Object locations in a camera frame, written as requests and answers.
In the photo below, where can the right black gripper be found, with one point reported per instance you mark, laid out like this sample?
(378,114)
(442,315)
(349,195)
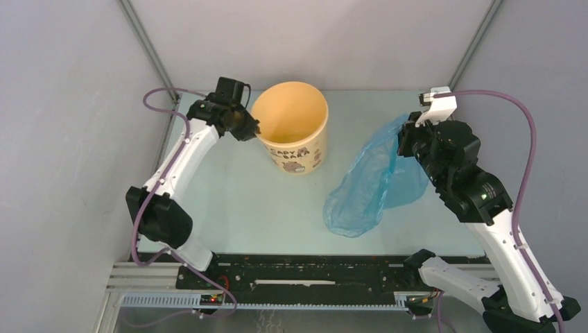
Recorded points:
(406,132)

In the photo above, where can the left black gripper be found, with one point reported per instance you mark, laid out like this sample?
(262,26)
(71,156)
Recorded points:
(249,128)

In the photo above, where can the blue plastic trash bag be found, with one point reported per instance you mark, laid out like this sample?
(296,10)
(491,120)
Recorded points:
(378,179)

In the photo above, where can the yellow capybara trash bin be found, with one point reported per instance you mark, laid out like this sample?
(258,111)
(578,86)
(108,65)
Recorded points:
(293,118)

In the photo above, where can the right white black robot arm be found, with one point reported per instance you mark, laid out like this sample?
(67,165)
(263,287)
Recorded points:
(521,299)

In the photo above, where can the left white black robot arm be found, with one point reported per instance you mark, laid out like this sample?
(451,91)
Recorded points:
(155,207)

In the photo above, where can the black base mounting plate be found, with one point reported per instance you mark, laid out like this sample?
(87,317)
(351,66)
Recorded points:
(309,279)

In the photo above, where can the right small circuit board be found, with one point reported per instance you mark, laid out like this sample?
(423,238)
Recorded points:
(419,302)

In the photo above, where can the small circuit board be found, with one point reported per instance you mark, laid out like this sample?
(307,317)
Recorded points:
(209,300)
(419,302)

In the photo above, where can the left small circuit board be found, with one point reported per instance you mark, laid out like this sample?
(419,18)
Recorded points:
(209,300)

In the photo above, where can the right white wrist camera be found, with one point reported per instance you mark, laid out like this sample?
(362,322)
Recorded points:
(439,108)

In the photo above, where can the aluminium frame rail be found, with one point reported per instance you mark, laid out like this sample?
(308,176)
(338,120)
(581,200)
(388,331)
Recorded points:
(127,277)

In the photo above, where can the white toothed cable duct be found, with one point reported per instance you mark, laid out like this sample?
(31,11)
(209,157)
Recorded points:
(191,301)

